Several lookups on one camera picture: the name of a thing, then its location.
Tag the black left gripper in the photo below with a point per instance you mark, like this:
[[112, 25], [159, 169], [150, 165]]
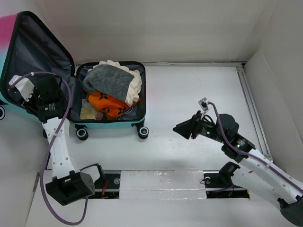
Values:
[[31, 104]]

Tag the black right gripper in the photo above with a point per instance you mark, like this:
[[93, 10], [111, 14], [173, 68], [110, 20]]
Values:
[[184, 128]]

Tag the small gold box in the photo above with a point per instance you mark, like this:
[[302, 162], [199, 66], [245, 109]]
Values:
[[88, 114]]

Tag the pink teal kids suitcase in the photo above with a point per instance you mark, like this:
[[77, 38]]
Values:
[[27, 45]]

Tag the orange monogram towel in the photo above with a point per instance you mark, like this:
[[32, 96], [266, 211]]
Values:
[[110, 107]]

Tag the grey quilted cream-frilled cloth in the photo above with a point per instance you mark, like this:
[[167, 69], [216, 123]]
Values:
[[115, 80]]

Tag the powder puff plastic packet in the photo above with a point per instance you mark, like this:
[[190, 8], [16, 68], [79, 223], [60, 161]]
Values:
[[99, 116]]

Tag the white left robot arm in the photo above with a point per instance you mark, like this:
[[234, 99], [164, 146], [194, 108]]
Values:
[[49, 97]]

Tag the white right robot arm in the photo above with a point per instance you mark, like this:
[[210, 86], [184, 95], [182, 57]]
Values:
[[249, 168]]

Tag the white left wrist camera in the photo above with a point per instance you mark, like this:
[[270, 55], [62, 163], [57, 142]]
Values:
[[24, 86]]

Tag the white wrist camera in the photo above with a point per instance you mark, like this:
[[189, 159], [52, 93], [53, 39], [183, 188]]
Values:
[[204, 104], [24, 86]]

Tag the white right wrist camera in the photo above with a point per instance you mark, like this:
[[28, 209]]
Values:
[[204, 104]]

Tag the aluminium side rail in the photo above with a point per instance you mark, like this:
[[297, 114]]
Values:
[[258, 129]]

